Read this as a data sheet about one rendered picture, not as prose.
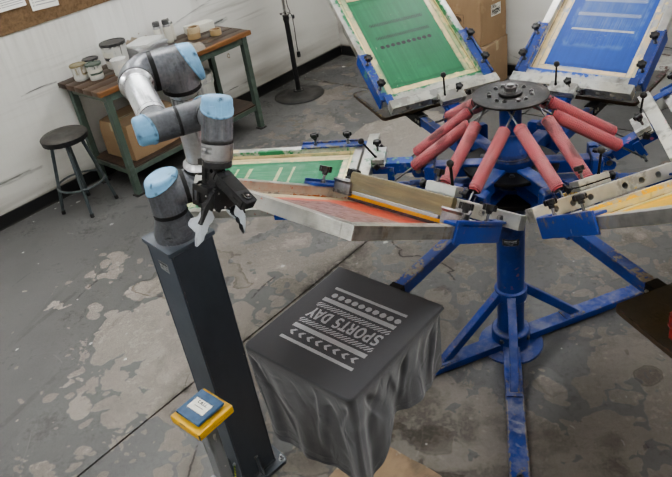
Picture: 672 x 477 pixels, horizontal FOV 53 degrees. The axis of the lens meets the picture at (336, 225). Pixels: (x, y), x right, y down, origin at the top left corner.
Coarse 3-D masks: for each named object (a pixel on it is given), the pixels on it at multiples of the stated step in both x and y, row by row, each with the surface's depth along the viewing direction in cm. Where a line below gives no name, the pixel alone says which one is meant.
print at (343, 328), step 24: (336, 288) 232; (312, 312) 222; (336, 312) 221; (360, 312) 219; (384, 312) 217; (288, 336) 214; (312, 336) 212; (336, 336) 211; (360, 336) 209; (384, 336) 207; (336, 360) 201; (360, 360) 200
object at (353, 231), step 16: (256, 192) 178; (272, 192) 211; (288, 192) 217; (304, 192) 223; (320, 192) 229; (336, 192) 236; (256, 208) 175; (272, 208) 171; (288, 208) 168; (304, 208) 166; (304, 224) 164; (320, 224) 161; (336, 224) 158; (352, 224) 156; (368, 224) 161; (384, 224) 167; (400, 224) 174; (416, 224) 180; (432, 224) 187; (352, 240) 156; (368, 240) 161; (384, 240) 166
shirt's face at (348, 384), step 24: (360, 288) 230; (384, 288) 228; (288, 312) 224; (408, 312) 216; (432, 312) 214; (264, 336) 215; (408, 336) 206; (288, 360) 204; (312, 360) 203; (384, 360) 199; (336, 384) 193; (360, 384) 192
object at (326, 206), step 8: (288, 200) 203; (296, 200) 206; (304, 200) 210; (312, 200) 215; (320, 200) 219; (328, 200) 224; (336, 200) 229; (312, 208) 196; (320, 208) 199; (328, 208) 203; (336, 208) 207; (344, 208) 211; (352, 208) 216; (360, 208) 220; (368, 208) 224; (376, 208) 229
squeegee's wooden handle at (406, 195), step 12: (360, 180) 229; (372, 180) 226; (384, 180) 223; (360, 192) 228; (372, 192) 225; (384, 192) 222; (396, 192) 219; (408, 192) 217; (420, 192) 214; (432, 192) 212; (408, 204) 216; (420, 204) 214; (432, 204) 211; (444, 204) 208
